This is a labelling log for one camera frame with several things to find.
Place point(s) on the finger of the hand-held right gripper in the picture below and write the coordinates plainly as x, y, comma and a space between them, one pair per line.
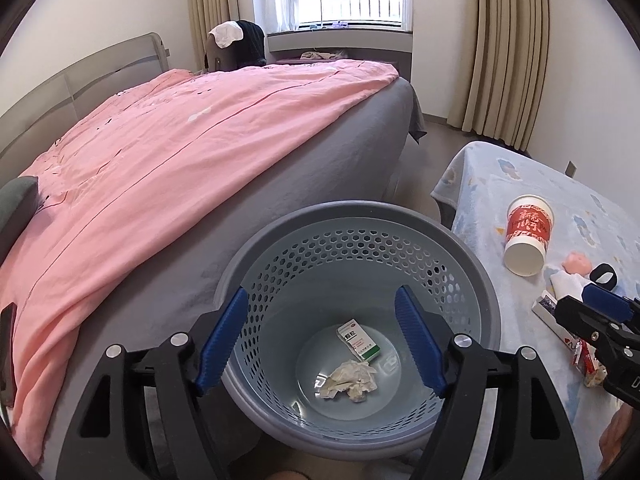
607, 302
575, 317

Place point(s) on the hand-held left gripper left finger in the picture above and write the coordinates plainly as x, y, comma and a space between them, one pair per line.
222, 340

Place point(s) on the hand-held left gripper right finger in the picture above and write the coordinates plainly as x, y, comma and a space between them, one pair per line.
417, 340

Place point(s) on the long white dark-print box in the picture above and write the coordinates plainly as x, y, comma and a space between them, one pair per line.
545, 310

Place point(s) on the white tissue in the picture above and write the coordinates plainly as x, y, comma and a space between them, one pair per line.
595, 379

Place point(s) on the red snack wrapper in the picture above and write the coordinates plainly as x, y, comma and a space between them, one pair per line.
582, 357

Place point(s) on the white green medicine box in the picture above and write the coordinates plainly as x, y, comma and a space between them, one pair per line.
357, 340

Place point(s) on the beige tissue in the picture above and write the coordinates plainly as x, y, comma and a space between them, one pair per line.
347, 380

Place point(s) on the blue-grey perforated waste basket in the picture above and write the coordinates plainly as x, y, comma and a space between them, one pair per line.
350, 240

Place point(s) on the person's right hand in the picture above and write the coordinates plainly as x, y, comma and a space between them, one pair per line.
617, 440

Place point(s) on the pink pig toy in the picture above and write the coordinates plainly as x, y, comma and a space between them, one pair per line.
576, 263

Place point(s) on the red white paper cup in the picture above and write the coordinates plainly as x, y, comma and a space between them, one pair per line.
527, 230

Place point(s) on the light blue printed blanket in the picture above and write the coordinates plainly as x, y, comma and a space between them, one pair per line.
500, 200

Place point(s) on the pink blanket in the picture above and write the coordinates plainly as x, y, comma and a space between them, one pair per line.
175, 160

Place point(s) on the grey bed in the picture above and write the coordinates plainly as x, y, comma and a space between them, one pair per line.
310, 160

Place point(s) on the grey pillow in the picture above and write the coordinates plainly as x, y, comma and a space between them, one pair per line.
15, 210

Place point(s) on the beige curtain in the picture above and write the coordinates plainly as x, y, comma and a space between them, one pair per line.
210, 0
510, 50

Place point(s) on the dark chair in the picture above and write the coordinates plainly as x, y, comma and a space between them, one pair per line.
220, 57

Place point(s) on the black garment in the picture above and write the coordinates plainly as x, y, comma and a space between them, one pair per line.
252, 42

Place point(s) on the clothes pile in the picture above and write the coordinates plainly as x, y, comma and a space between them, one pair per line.
322, 54

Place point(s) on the white cloth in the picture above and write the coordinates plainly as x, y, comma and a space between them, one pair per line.
226, 34

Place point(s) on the grey window bench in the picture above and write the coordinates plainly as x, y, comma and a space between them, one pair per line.
350, 40

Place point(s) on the wall socket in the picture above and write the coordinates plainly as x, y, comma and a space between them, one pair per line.
572, 168

